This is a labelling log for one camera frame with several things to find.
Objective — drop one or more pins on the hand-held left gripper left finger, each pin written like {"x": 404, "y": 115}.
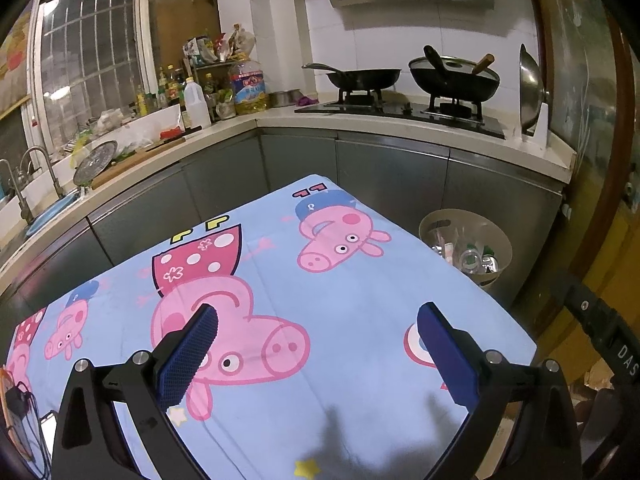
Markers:
{"x": 187, "y": 355}

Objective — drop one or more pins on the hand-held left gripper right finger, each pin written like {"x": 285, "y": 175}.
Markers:
{"x": 447, "y": 355}

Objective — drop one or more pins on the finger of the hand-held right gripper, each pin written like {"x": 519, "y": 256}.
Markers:
{"x": 587, "y": 307}

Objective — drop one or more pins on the beige waste bin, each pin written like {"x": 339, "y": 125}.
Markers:
{"x": 497, "y": 270}

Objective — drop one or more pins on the cartoon pig printed tablecloth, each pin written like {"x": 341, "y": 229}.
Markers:
{"x": 325, "y": 310}

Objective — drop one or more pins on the white flat device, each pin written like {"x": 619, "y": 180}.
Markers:
{"x": 47, "y": 432}

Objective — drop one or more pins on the blue plastic basin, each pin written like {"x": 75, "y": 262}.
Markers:
{"x": 50, "y": 215}

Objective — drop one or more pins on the wooden framed glass door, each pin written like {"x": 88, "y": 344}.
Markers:
{"x": 590, "y": 110}

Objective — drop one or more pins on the flat wooden chopping board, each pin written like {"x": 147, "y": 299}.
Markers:
{"x": 145, "y": 152}

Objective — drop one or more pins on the round metal strainer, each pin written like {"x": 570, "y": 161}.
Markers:
{"x": 95, "y": 162}

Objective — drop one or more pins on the large steel basin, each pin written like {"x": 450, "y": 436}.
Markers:
{"x": 530, "y": 90}

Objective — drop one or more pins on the steel kitchen faucet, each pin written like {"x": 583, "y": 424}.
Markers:
{"x": 20, "y": 200}
{"x": 47, "y": 160}

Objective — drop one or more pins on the black gas stove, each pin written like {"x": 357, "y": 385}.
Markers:
{"x": 400, "y": 112}

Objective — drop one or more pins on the white plastic jug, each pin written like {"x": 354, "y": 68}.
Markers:
{"x": 196, "y": 105}

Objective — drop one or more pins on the large cooking oil bottle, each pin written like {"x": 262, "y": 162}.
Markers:
{"x": 250, "y": 92}

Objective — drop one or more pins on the row of sauce bottles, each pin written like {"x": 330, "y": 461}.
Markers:
{"x": 165, "y": 85}

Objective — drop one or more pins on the small steel bowl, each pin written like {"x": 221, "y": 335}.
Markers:
{"x": 285, "y": 97}

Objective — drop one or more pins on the black frying pan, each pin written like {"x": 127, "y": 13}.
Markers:
{"x": 365, "y": 77}

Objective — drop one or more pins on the barred kitchen window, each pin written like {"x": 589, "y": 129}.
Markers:
{"x": 90, "y": 60}

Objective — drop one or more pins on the pile of food packets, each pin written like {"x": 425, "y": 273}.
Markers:
{"x": 215, "y": 45}

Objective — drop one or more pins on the fruit wall poster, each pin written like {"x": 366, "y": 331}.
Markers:
{"x": 12, "y": 70}

